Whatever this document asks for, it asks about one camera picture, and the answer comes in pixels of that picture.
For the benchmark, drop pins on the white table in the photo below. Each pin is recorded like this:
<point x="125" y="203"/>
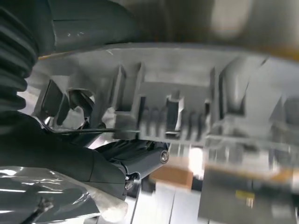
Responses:
<point x="182" y="207"/>

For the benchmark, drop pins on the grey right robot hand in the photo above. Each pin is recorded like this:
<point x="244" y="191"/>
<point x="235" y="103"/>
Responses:
<point x="58" y="157"/>

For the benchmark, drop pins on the brown cardboard box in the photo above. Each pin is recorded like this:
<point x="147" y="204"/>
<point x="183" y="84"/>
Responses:
<point x="173" y="177"/>

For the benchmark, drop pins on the grey metal box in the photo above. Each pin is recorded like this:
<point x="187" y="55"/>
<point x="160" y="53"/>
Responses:
<point x="233" y="207"/>

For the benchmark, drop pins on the steel workbench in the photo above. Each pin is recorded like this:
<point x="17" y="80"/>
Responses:
<point x="175" y="21"/>

